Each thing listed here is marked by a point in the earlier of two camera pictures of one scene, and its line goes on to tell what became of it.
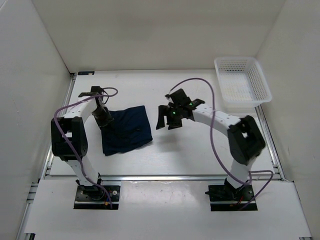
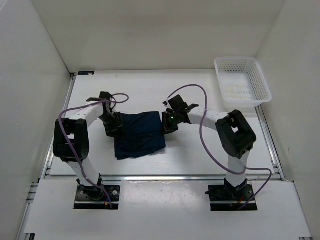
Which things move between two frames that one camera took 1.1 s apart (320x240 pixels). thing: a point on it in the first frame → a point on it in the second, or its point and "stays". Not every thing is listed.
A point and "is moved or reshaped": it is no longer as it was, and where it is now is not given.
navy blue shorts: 129,129 is moved or reshaped
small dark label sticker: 86,73 stays
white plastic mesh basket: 242,83 stays
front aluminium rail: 162,178 stays
